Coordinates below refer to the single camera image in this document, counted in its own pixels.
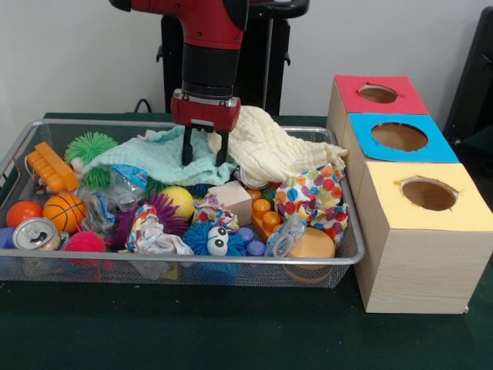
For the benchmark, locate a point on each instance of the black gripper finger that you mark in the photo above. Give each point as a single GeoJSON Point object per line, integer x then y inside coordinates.
{"type": "Point", "coordinates": [222, 148]}
{"type": "Point", "coordinates": [187, 146]}

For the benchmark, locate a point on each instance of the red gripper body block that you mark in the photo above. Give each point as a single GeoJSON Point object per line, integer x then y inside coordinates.
{"type": "Point", "coordinates": [206, 113]}

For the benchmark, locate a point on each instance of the mint green muslin cloth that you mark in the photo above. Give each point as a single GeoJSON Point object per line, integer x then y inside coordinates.
{"type": "Point", "coordinates": [154, 158]}

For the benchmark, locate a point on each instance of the cream muslin cloth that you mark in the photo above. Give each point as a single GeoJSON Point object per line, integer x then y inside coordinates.
{"type": "Point", "coordinates": [277, 146]}

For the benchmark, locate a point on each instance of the green spiky rubber ball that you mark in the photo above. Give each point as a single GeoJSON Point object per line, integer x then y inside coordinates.
{"type": "Point", "coordinates": [90, 148]}

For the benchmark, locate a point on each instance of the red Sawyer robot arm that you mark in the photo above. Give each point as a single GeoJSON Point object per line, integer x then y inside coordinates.
{"type": "Point", "coordinates": [212, 65]}

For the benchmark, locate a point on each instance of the wooden box with three holes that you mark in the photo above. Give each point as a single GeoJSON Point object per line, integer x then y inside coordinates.
{"type": "Point", "coordinates": [423, 262]}

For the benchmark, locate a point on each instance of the blue spiky ball with eyes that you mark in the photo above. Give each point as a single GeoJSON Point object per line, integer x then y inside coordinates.
{"type": "Point", "coordinates": [215, 241]}

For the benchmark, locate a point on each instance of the crumpled polka dot paper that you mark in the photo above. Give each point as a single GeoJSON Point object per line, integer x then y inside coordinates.
{"type": "Point", "coordinates": [312, 196]}

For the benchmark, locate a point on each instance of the orange toy building brick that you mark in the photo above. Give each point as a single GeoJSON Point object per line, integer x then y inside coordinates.
{"type": "Point", "coordinates": [52, 167]}

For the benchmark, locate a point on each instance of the small orange basketball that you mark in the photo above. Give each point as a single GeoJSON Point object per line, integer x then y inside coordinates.
{"type": "Point", "coordinates": [63, 212]}

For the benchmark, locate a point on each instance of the pink spiky rubber ball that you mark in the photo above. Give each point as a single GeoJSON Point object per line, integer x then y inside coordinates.
{"type": "Point", "coordinates": [84, 243]}

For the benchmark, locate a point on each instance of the silver drink can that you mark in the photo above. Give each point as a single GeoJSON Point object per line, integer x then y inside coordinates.
{"type": "Point", "coordinates": [34, 233]}

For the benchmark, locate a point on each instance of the smooth orange-red ball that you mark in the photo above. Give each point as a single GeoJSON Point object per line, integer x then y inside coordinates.
{"type": "Point", "coordinates": [23, 214]}

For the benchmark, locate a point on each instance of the dark green tablecloth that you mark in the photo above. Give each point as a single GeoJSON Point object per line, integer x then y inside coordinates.
{"type": "Point", "coordinates": [192, 327]}

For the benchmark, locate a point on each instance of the black flat panel stand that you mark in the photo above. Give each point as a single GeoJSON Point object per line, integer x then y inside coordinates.
{"type": "Point", "coordinates": [473, 77]}

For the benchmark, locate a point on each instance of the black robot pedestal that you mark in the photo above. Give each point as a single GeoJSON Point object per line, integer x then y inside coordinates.
{"type": "Point", "coordinates": [265, 69]}

